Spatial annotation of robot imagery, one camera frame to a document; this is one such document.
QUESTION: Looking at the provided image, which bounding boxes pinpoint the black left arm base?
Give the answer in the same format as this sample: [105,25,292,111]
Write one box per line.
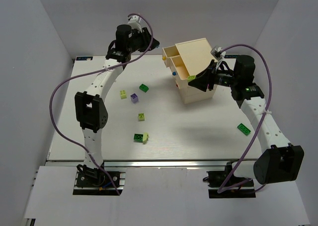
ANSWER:
[73,164,124,196]

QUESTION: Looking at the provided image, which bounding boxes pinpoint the green flat lego right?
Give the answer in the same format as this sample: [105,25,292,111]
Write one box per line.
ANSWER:
[237,123,251,136]

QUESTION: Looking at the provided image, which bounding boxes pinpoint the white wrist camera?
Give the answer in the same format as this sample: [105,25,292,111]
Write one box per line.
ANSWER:
[128,15,142,32]
[211,46,226,62]

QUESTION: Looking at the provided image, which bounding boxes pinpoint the dark green sloped lego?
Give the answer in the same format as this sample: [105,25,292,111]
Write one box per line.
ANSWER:
[139,84,149,92]

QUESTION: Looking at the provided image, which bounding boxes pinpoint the lime green lego centre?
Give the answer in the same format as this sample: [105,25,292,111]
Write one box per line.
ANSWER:
[138,113,145,121]

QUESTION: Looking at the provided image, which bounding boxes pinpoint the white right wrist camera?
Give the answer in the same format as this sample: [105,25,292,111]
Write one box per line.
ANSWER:
[211,46,226,62]

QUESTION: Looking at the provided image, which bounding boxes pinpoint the cream plastic drawer cabinet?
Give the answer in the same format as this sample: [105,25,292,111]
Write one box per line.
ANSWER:
[163,38,216,104]

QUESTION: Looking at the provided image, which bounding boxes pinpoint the lime green lego front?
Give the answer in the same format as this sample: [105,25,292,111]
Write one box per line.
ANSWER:
[142,132,149,144]

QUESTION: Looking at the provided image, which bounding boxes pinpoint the black table label right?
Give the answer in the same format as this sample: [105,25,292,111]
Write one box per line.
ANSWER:
[225,54,240,59]

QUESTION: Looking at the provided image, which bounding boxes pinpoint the black table label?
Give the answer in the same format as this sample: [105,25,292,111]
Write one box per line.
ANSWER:
[225,54,240,59]
[76,57,93,61]

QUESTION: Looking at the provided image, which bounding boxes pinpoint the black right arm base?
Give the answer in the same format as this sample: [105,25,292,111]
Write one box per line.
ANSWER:
[203,162,256,199]

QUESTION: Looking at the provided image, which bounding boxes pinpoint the purple square lego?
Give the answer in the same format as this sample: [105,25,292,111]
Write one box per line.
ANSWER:
[130,93,139,103]

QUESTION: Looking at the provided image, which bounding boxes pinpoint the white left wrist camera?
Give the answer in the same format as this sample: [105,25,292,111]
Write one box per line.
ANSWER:
[128,15,142,32]

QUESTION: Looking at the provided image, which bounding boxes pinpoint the cream drawer yellow knob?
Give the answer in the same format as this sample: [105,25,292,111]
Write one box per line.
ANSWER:
[162,45,179,62]

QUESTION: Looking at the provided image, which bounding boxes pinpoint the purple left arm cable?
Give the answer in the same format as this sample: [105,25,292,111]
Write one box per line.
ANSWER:
[49,12,154,196]

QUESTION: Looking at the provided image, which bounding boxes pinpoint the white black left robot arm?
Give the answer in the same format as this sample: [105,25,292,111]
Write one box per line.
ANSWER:
[75,24,159,169]

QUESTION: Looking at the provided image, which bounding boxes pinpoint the lower cream drawer red knob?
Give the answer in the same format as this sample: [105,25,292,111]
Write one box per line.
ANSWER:
[176,81,187,98]

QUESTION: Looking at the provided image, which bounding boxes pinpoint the lime green small lego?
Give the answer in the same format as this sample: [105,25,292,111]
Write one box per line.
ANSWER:
[187,75,196,81]

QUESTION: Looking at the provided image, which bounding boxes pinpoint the dark green lego front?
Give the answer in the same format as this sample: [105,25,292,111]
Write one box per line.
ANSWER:
[134,134,144,143]

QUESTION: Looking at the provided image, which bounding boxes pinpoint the black table label left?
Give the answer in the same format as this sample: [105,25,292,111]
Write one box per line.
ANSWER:
[76,57,93,61]

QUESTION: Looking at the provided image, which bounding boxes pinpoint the cream drawer blue knob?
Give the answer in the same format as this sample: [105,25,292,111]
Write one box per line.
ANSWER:
[170,56,189,80]

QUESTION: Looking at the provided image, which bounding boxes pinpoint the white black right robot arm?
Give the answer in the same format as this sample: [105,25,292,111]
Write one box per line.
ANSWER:
[188,55,304,185]

